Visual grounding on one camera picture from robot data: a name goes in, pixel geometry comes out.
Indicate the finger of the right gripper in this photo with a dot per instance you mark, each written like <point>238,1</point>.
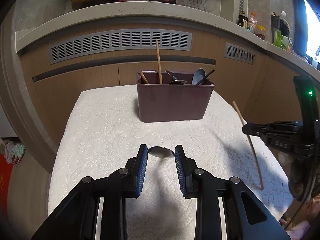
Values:
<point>255,129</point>

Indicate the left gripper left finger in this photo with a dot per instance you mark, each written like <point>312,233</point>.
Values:
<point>128,181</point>

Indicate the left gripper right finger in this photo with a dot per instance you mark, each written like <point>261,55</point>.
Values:
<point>194,182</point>

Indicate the bamboo chopstick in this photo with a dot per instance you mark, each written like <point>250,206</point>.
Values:
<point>159,63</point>
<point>251,145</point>

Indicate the blue plastic spoon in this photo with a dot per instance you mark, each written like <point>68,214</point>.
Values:
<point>198,76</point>

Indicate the brown wooden spoon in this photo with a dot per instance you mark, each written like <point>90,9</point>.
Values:
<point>143,78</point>

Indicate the white kitchen countertop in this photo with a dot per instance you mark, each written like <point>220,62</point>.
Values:
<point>156,10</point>

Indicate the black chopstick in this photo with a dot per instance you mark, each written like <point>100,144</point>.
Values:
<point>206,76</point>

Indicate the small grey vent grille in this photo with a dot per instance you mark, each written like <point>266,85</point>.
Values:
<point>239,54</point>

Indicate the maroon utensil holder box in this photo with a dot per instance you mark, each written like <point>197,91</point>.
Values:
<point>166,102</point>

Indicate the green plastic bag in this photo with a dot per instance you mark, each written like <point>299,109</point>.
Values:
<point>280,40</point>

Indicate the dark brown glossy spoon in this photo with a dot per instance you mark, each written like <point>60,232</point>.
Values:
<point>178,82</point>

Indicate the yellow lid jar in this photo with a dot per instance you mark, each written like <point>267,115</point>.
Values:
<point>260,31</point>

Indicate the orange capped clear bottle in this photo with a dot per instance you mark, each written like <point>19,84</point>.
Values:
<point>252,22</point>

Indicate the grey countertop utensil caddy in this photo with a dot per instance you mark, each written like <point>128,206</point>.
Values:
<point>278,22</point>

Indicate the dark soy sauce bottle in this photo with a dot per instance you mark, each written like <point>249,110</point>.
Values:
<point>242,19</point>

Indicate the red paper banner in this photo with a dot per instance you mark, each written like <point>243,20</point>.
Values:
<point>5,173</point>

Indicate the long grey vent grille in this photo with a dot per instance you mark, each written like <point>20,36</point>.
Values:
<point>121,39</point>

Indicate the black handled metal spoon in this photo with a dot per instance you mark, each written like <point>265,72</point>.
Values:
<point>174,78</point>

